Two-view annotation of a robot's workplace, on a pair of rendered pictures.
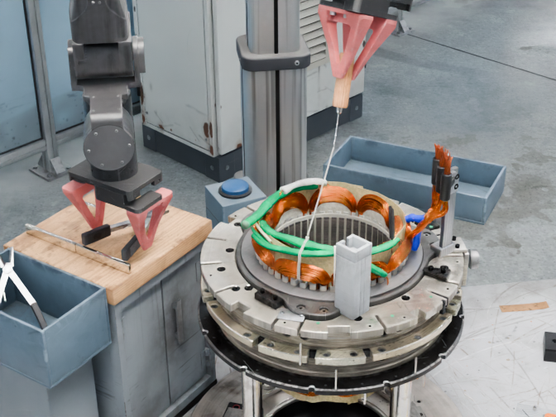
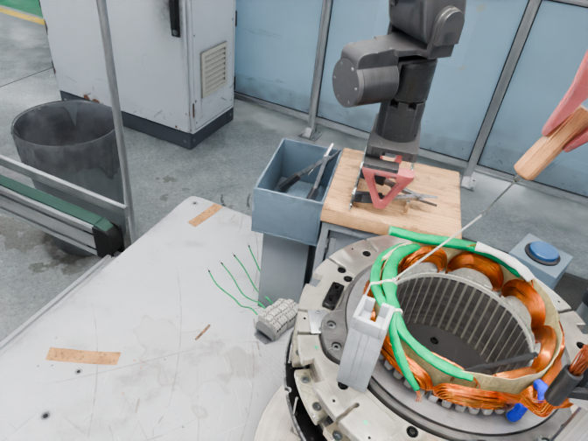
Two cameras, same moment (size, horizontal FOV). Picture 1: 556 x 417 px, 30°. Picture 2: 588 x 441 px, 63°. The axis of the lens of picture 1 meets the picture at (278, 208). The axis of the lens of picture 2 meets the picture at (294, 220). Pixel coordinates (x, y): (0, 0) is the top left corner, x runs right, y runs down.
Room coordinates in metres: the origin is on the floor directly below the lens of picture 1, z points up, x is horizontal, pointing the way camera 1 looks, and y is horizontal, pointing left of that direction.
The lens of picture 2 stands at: (0.77, -0.29, 1.48)
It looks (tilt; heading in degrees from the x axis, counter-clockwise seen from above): 38 degrees down; 66
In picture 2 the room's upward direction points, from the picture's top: 7 degrees clockwise
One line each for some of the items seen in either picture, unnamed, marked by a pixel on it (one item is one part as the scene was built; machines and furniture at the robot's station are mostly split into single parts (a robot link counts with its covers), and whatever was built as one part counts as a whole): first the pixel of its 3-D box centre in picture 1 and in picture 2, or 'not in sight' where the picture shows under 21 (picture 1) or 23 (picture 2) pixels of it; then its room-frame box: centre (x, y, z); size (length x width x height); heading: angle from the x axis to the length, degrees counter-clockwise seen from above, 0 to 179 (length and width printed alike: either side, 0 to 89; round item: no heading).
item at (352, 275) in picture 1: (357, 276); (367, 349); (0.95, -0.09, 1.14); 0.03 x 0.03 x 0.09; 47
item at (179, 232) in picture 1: (110, 239); (394, 194); (1.17, 0.22, 1.05); 0.20 x 0.19 x 0.02; 146
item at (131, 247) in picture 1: (131, 247); (367, 197); (1.10, 0.18, 1.09); 0.04 x 0.01 x 0.02; 161
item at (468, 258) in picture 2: (289, 209); (476, 270); (1.13, -0.01, 1.12); 0.06 x 0.02 x 0.04; 137
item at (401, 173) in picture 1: (409, 246); not in sight; (1.36, -0.20, 0.92); 0.25 x 0.11 x 0.28; 64
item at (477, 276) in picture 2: (289, 215); (473, 276); (1.13, -0.01, 1.12); 0.05 x 0.01 x 0.02; 137
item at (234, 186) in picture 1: (235, 186); (543, 250); (1.34, 0.06, 1.04); 0.04 x 0.04 x 0.01
